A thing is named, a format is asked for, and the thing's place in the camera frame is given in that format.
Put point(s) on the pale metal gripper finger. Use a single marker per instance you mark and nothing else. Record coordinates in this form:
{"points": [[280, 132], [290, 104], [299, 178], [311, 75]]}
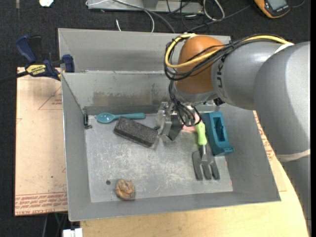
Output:
{"points": [[163, 115], [166, 132]]}

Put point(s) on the pale pink soft thing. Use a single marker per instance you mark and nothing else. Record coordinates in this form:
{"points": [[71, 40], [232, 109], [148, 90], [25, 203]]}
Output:
{"points": [[189, 128]]}

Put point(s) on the dark green flat block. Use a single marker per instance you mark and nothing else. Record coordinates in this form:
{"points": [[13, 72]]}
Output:
{"points": [[135, 131]]}

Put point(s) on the grey metal bin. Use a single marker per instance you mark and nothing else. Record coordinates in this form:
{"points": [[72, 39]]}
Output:
{"points": [[153, 162]]}

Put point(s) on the teal plastic holder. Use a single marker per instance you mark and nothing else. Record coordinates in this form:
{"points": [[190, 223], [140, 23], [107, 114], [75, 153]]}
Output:
{"points": [[212, 137]]}

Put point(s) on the teal plastic spoon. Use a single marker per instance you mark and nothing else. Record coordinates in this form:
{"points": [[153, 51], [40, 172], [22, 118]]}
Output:
{"points": [[106, 117]]}

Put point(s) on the brown cardboard board, red print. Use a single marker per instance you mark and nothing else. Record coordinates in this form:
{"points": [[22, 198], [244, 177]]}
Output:
{"points": [[39, 142]]}

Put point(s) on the black cylinder on white bracket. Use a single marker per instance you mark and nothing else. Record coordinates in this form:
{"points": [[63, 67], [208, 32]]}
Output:
{"points": [[218, 101]]}

